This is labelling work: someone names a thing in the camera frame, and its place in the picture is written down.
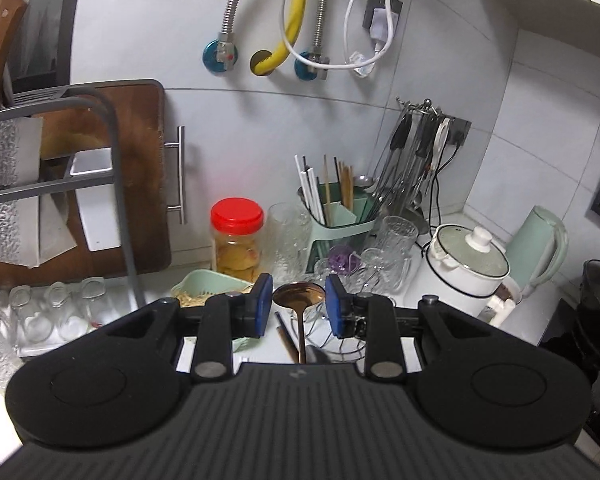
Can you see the white plastic rack cup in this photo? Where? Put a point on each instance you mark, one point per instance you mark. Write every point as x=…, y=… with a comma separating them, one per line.
x=97, y=210

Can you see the steel ladle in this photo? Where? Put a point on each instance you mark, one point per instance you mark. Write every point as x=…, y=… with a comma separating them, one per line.
x=364, y=181

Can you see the steel rack of hanging utensils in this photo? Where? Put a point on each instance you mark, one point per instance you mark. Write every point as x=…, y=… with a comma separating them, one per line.
x=400, y=135

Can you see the green plastic basket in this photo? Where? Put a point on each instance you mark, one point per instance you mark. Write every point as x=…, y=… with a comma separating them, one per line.
x=205, y=282

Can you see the white cylindrical stick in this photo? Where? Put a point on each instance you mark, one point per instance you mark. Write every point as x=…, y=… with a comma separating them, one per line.
x=497, y=312

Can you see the black wall socket strip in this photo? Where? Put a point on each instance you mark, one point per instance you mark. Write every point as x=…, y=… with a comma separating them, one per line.
x=460, y=132

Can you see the green utensil holder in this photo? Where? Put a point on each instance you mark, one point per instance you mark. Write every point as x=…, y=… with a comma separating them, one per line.
x=340, y=220

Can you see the wooden cutting board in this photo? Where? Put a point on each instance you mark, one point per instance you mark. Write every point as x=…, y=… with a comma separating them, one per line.
x=140, y=185

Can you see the white charger plug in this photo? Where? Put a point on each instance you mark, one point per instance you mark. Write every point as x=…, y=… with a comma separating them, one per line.
x=380, y=22

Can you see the textured glass pitcher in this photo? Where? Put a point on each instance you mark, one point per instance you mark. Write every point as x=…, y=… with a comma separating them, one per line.
x=287, y=240

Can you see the copper spoon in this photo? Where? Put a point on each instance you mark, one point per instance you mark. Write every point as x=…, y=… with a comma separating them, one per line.
x=297, y=296

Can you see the inverted stemmed glass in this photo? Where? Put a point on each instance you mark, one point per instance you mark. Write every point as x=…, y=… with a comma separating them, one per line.
x=380, y=262

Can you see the white pot lid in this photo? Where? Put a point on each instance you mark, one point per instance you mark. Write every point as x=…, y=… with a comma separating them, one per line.
x=460, y=252

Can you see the green electric kettle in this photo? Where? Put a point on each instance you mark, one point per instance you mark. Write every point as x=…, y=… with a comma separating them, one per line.
x=535, y=250

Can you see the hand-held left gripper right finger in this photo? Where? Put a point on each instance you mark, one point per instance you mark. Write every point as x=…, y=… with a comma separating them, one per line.
x=332, y=305

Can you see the textured steel cleaver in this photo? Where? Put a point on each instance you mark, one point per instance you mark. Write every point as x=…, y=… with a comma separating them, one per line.
x=0, y=160

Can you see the red-lidded plastic jar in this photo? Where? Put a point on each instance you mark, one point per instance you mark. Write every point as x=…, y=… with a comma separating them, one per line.
x=237, y=245

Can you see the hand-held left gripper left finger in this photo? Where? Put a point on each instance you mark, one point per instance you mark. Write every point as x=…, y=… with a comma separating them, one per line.
x=262, y=305

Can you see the white electric cooking pot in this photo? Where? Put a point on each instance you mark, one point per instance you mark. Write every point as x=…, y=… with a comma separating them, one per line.
x=455, y=290

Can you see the small glass cup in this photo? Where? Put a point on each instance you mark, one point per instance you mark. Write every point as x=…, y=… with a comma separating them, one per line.
x=65, y=307
x=94, y=300
x=27, y=315

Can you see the blue wall pipe fitting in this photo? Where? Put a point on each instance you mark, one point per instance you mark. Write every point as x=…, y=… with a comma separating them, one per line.
x=210, y=60
x=302, y=70

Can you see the bundle of bamboo sticks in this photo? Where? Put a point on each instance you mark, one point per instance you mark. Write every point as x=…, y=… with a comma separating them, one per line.
x=195, y=300

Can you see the floral ceramic bowl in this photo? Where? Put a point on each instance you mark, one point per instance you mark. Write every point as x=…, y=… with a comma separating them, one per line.
x=510, y=294

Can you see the purple translucent cup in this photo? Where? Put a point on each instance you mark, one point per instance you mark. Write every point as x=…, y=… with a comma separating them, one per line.
x=342, y=259

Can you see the grey dish rack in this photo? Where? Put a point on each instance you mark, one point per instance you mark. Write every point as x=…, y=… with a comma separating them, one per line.
x=124, y=220

